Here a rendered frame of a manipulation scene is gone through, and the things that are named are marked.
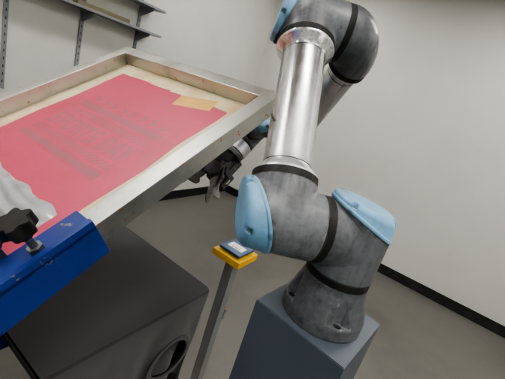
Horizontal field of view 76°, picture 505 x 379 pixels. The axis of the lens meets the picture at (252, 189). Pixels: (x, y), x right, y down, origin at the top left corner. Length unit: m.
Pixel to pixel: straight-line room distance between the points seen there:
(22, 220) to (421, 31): 3.96
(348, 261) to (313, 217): 0.09
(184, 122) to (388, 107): 3.39
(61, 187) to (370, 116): 3.64
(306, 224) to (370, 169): 3.51
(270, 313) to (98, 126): 0.55
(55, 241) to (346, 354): 0.46
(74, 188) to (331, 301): 0.49
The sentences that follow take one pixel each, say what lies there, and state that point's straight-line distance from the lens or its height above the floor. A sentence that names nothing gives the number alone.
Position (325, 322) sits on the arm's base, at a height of 1.23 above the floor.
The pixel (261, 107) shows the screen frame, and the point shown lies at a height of 1.52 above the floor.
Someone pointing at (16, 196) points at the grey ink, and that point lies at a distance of 0.69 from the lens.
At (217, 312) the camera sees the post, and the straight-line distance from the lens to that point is 1.41.
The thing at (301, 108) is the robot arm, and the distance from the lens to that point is 0.58.
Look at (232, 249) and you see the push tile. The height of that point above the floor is 0.97.
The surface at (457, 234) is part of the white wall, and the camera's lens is 3.97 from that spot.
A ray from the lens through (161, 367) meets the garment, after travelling 1.11.
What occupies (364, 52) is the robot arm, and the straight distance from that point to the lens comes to 0.75.
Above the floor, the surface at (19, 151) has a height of 1.29.
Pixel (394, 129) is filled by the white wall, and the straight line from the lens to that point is 3.95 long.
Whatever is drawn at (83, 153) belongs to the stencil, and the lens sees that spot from 0.74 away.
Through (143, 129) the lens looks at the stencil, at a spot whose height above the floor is 1.40.
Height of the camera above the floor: 1.55
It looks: 17 degrees down
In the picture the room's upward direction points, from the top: 17 degrees clockwise
